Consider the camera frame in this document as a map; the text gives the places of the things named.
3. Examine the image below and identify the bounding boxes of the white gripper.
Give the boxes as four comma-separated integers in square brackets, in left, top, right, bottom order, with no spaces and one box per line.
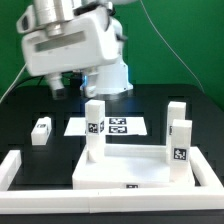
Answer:
[22,13,119,100]

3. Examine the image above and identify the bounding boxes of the white desk top tray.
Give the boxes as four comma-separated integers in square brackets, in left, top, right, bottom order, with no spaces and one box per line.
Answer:
[72,144,195,189]

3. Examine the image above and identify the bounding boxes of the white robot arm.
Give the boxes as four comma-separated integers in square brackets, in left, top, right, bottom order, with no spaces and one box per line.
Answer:
[16,0,133,99]

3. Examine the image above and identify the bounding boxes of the fiducial marker sheet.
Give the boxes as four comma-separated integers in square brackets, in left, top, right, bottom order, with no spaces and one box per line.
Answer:
[64,117,147,136]

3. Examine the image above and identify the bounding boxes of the black cables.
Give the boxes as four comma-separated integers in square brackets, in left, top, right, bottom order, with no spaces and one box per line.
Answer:
[6,74,84,96]

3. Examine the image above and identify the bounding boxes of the white cable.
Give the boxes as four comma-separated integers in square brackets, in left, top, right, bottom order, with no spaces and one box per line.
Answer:
[0,63,28,104]

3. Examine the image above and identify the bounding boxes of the white U-shaped frame fence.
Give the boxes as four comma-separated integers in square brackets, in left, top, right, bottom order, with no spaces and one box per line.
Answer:
[0,146,224,215]

